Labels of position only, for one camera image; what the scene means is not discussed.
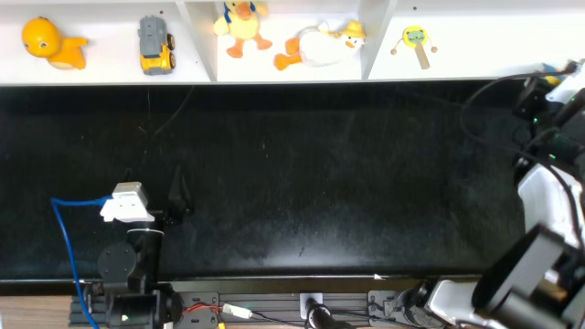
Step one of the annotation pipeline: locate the mounting rail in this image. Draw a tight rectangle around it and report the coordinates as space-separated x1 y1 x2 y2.
68 276 442 329

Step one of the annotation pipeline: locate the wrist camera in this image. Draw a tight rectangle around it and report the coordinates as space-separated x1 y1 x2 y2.
99 181 156 224
545 58 585 105

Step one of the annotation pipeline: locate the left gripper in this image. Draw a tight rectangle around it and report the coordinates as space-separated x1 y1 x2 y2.
122 164 194 228

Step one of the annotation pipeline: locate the black cable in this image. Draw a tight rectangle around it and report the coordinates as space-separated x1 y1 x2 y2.
458 69 585 251

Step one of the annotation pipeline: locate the grey and yellow toy truck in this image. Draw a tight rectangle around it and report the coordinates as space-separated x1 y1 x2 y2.
137 15 177 77

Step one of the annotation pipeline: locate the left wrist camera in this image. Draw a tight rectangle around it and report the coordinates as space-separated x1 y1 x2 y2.
99 181 156 224

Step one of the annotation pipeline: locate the white plush duck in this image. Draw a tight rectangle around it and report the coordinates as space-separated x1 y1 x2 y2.
273 20 367 72

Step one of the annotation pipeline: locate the yellow rubber duck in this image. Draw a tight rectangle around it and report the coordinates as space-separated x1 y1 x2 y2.
20 16 90 71

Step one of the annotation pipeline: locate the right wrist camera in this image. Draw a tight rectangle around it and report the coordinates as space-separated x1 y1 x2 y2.
545 58 585 105

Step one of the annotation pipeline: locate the blue cable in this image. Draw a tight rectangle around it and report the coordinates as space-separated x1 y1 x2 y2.
49 196 113 329

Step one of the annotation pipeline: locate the many-coloured puzzle cube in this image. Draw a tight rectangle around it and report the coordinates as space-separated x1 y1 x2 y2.
540 62 567 87

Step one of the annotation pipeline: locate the white shelf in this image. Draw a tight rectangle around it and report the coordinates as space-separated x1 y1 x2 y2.
0 0 585 87

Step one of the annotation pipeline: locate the yellow wooden rattle drum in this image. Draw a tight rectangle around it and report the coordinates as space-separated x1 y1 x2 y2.
388 25 440 71

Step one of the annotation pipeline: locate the yellow plush duck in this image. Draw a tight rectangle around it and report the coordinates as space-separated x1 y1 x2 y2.
213 1 274 59

